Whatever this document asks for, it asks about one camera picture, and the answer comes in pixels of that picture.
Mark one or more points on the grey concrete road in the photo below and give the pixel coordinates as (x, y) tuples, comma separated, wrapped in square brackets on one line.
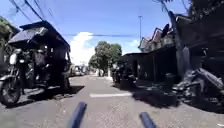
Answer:
[(110, 110)]

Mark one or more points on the street lamp pole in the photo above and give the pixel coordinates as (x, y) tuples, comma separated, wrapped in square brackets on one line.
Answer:
[(140, 28)]

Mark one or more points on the row of houses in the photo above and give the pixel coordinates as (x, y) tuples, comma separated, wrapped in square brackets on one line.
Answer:
[(173, 50)]

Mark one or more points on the pile of covered things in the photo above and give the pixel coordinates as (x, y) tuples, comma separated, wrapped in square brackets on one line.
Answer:
[(200, 85)]

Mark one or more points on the green tree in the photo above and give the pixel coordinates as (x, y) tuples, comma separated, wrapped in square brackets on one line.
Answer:
[(105, 55)]

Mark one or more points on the leaning utility pole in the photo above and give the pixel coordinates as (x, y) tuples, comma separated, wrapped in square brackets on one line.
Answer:
[(176, 43)]

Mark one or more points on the parked motorcycle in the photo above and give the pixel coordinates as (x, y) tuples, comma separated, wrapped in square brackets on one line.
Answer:
[(122, 75)]

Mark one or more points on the motor tricycle with sidecar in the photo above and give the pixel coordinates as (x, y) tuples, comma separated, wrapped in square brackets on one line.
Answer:
[(33, 63)]

